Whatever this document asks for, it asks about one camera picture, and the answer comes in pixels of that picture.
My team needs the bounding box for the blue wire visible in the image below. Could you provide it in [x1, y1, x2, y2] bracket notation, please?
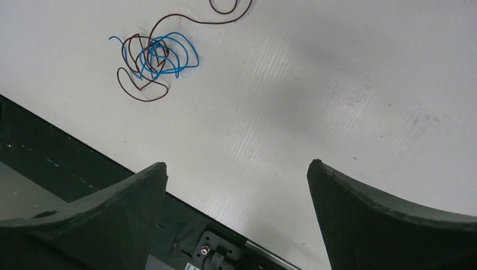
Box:
[108, 31, 200, 81]

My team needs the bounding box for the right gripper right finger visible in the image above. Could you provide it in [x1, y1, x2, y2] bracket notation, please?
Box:
[307, 159, 476, 269]

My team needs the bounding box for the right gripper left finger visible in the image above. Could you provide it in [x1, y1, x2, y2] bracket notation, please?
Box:
[1, 162, 168, 269]

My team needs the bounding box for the brown wire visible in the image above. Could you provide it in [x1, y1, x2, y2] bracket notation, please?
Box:
[116, 0, 254, 103]

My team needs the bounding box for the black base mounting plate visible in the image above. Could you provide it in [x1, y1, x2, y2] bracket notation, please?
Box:
[1, 97, 294, 269]

